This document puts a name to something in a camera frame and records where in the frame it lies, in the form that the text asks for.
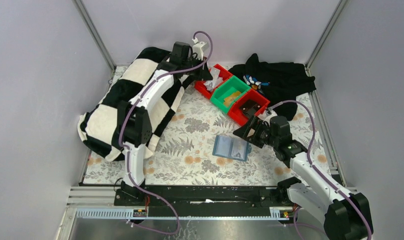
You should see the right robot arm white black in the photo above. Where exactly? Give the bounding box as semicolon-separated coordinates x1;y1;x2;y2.
233;116;373;240

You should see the near red plastic bin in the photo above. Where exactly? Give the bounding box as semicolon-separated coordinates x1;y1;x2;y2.
227;89;270;126

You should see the blue card holder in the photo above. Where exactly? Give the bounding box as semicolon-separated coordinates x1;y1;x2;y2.
212;135;252;162

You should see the black white checkered pillow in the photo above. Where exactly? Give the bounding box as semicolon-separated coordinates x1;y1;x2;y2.
77;47;195;162

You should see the red plastic bin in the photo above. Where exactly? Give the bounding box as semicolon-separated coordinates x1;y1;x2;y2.
227;89;270;126
194;64;233;99

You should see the purple cable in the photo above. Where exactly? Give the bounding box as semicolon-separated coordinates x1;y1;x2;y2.
268;99;373;240
118;30;214;235

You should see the silver VIP card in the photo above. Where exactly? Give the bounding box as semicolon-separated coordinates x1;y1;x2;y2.
204;78;222;92

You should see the perforated metal rail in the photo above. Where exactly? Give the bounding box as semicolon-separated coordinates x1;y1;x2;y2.
76;207;290;221

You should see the black object in bin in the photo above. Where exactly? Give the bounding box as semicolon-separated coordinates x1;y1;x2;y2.
240;100;261;119

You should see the far red plastic bin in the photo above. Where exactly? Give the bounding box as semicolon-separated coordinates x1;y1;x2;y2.
194;64;233;99

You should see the black cloth garment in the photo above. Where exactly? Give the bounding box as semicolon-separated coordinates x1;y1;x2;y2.
229;53;316;107

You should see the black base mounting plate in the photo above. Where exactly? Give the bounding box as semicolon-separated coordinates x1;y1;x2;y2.
114;184;296;215

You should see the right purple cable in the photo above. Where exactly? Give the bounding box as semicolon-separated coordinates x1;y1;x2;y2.
268;99;373;240

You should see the yellow item in green bin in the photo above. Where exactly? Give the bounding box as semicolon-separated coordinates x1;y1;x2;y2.
223;91;241;107

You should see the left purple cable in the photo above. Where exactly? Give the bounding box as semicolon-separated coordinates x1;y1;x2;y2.
118;30;214;235

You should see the green plastic bin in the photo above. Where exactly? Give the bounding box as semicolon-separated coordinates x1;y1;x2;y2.
210;76;250;113

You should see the small colourful toy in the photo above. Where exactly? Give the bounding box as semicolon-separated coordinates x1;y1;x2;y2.
243;74;270;91

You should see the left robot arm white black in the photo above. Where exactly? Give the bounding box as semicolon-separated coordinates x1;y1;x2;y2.
117;37;213;201

